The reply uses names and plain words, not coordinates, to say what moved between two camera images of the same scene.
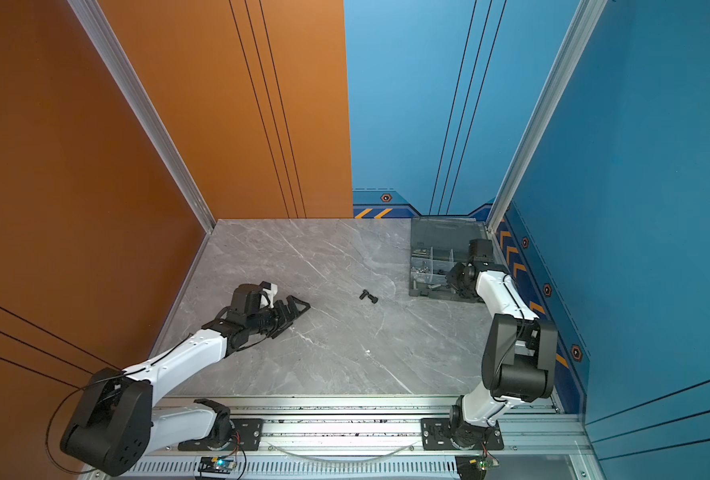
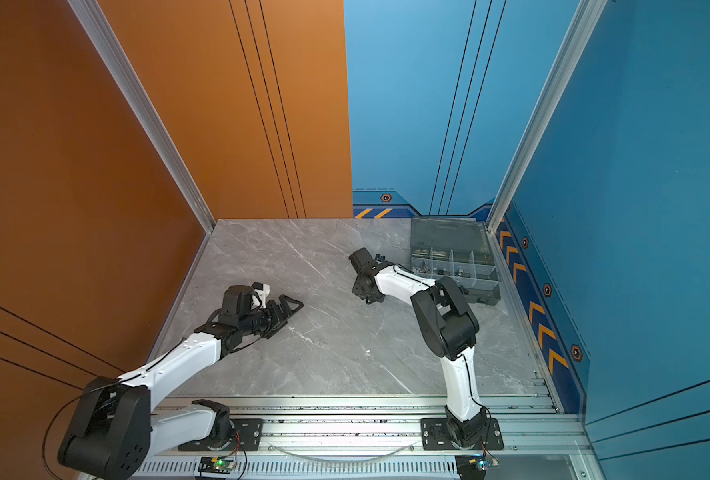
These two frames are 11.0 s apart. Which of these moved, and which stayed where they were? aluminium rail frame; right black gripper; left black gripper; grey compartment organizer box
Moved: right black gripper
Stayed: left black gripper; aluminium rail frame; grey compartment organizer box
